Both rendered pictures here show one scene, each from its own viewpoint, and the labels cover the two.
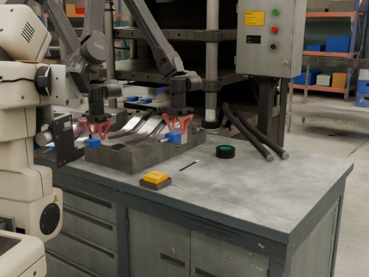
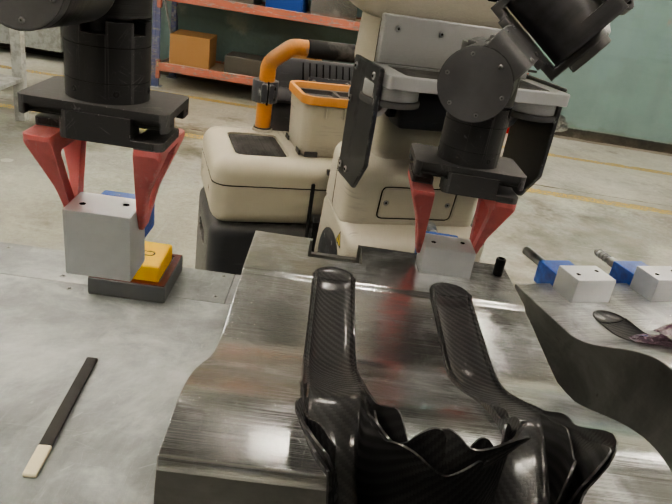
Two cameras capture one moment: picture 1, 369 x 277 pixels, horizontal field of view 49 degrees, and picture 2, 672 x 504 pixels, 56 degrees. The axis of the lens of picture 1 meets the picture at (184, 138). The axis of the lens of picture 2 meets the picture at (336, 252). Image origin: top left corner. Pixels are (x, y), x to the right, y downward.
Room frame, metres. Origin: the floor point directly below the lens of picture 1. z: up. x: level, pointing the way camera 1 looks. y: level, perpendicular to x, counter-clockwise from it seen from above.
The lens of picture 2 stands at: (1.89, -0.11, 1.15)
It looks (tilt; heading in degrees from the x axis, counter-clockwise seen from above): 24 degrees down; 142
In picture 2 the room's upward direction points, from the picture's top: 9 degrees clockwise
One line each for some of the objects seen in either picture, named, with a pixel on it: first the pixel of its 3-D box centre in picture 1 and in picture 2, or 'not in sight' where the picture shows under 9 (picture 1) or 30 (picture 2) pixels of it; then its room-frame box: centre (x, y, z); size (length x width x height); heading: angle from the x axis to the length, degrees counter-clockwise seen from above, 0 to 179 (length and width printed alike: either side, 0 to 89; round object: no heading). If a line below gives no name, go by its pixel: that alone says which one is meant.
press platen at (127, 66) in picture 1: (168, 79); not in sight; (2.71, 0.11, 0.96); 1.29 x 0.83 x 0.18; 55
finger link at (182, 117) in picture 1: (180, 121); (91, 162); (1.43, 0.01, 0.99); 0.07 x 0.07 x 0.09; 54
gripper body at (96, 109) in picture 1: (96, 109); (471, 140); (1.50, 0.34, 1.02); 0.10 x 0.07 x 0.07; 54
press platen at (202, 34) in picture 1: (167, 42); not in sight; (2.71, 0.11, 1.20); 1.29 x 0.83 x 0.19; 55
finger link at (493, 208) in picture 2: (95, 126); (466, 213); (1.51, 0.35, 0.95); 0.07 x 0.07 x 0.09; 54
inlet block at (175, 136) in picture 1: (171, 137); (126, 212); (1.40, 0.05, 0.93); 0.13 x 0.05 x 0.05; 144
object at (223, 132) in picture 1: (166, 107); not in sight; (2.72, 0.12, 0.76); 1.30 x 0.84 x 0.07; 55
